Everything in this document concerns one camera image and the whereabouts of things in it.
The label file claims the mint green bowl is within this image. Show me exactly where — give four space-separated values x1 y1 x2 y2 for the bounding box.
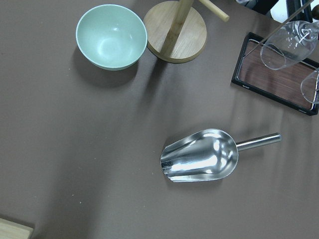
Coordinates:
75 4 148 71

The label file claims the black wood-look tray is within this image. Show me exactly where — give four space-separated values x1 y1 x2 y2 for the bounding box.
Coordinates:
231 32 319 116

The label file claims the clear wine glass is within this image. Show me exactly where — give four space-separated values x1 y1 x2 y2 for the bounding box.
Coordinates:
300 68 319 104
260 20 319 70

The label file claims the bamboo cup tree stand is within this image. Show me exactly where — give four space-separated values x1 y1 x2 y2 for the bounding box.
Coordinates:
143 0 230 64

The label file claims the bamboo cutting board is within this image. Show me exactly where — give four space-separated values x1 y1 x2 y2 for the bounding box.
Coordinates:
0 219 33 239

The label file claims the silver metal scoop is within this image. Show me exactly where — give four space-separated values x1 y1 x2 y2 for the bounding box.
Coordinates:
160 128 282 183

